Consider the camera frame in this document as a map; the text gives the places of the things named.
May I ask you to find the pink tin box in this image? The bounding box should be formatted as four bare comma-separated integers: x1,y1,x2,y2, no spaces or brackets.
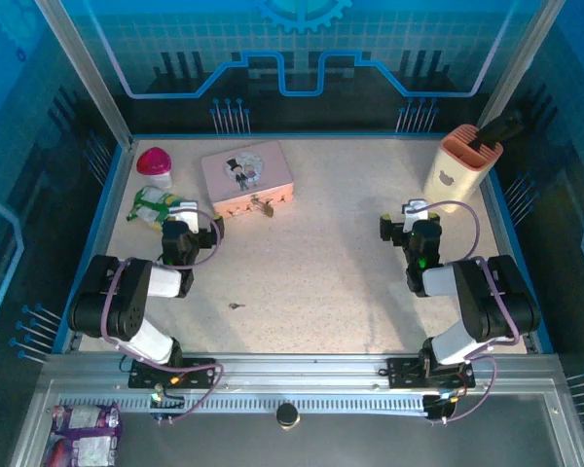
200,140,295,221

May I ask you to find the green snack bag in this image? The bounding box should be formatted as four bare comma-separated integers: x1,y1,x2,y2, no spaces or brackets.
126,185,186,233

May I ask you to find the cream knife block orange top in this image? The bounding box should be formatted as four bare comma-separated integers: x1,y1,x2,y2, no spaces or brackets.
422,123,505,215

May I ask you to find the pink mushroom shaped toy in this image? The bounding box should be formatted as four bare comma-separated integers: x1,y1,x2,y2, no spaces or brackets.
135,147,174,190

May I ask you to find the black controller board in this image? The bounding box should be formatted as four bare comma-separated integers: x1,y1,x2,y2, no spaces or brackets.
421,388,462,422
149,386,187,420

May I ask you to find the round black knob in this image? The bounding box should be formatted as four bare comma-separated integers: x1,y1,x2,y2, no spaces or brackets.
274,402,301,432

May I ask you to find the purple snack bag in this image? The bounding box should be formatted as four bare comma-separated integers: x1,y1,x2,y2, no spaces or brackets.
43,401,125,467

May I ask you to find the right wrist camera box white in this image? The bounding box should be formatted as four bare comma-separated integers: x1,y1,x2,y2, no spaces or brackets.
401,198,430,233

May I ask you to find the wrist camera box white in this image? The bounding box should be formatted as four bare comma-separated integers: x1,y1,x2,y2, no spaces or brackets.
401,198,430,233
167,200,201,234

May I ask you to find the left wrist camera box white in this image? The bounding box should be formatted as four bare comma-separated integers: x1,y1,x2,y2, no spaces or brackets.
167,200,201,234

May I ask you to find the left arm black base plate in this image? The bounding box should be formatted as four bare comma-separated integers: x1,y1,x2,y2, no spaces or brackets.
127,356,218,391

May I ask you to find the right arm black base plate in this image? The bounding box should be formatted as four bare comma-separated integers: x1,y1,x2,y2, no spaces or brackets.
385,356,476,391

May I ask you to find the black knife handle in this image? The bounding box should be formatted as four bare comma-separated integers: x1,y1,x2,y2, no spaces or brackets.
470,108,525,150

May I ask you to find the aluminium mounting rail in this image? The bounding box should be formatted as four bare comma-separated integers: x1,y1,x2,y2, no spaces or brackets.
37,353,565,391

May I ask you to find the slotted grey cable duct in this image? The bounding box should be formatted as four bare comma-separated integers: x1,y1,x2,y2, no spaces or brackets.
56,392,430,415

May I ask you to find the aluminium frame post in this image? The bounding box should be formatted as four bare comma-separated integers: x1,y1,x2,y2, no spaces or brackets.
34,0,136,148
475,0,565,128

